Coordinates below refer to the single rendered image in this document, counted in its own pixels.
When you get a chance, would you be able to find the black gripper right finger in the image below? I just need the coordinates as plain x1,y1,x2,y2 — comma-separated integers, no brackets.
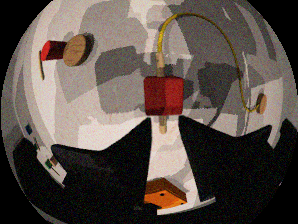
178,115,273,202

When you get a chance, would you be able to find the tan round disc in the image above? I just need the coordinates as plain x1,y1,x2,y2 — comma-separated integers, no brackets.
63,35,92,67

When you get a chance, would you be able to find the brown round wooden button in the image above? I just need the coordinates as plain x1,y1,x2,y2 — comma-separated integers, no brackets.
255,93,267,115

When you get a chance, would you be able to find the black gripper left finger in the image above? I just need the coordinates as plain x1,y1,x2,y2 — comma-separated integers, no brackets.
51,117,152,210

